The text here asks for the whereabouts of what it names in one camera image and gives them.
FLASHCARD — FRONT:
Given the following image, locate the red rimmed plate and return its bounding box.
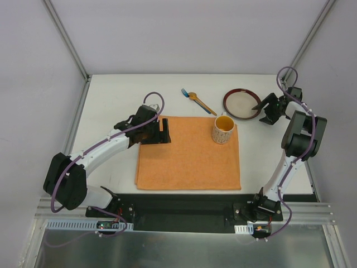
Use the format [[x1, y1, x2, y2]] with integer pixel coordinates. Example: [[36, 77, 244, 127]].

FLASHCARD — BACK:
[[223, 88, 261, 121]]

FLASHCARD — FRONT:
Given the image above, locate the orange cloth placemat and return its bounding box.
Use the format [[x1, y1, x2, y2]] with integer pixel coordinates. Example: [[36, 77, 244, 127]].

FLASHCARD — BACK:
[[136, 116, 242, 190]]

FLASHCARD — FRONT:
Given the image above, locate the white floral mug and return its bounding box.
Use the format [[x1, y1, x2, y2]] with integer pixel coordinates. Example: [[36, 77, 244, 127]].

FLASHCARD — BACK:
[[211, 112, 235, 144]]

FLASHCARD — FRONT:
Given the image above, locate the blue metal fork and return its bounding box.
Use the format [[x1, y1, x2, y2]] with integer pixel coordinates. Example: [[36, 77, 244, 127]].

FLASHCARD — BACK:
[[181, 88, 211, 114]]

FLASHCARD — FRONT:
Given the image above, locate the gold spoon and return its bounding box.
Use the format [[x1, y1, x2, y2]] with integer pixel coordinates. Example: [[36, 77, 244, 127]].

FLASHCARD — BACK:
[[189, 92, 217, 116]]

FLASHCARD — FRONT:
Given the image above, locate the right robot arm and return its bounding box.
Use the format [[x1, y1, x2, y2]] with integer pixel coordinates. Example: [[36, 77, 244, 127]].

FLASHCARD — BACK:
[[247, 87, 327, 222]]

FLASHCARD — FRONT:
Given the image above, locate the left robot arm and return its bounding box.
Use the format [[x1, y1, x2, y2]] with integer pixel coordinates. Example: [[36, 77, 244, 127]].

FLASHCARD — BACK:
[[43, 104, 171, 217]]

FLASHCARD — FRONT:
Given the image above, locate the right aluminium frame post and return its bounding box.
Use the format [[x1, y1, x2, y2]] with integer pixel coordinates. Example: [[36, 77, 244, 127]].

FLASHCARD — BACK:
[[281, 0, 337, 84]]

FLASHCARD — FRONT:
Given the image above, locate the aluminium frame post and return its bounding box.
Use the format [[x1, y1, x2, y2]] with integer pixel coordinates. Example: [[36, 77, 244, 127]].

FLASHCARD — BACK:
[[41, 0, 90, 82], [281, 0, 337, 84]]

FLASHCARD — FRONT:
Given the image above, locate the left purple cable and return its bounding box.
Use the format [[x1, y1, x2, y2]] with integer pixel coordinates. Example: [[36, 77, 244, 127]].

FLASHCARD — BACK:
[[44, 92, 165, 248]]

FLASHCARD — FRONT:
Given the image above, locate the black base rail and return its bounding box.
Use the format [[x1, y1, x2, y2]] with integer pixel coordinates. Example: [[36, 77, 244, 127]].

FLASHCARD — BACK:
[[85, 192, 284, 234]]

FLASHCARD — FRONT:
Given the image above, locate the left white cable duct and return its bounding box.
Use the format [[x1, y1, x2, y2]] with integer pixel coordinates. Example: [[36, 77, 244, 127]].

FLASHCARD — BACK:
[[46, 219, 133, 232]]

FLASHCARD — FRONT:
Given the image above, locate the white cable duct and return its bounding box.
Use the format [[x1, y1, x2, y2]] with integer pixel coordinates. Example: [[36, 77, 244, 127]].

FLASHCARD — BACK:
[[46, 219, 133, 232], [234, 224, 254, 235]]

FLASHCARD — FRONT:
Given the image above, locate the right white cable duct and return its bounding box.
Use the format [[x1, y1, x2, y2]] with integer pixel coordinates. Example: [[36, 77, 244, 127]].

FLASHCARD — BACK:
[[234, 224, 254, 235]]

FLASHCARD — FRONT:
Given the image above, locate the aluminium front rail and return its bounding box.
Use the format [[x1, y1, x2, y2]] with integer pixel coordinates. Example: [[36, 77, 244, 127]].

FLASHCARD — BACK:
[[34, 197, 337, 225]]

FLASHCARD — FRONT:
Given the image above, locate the left aluminium frame post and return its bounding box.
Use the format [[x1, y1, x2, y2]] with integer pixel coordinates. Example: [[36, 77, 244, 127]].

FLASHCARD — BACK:
[[41, 0, 90, 82]]

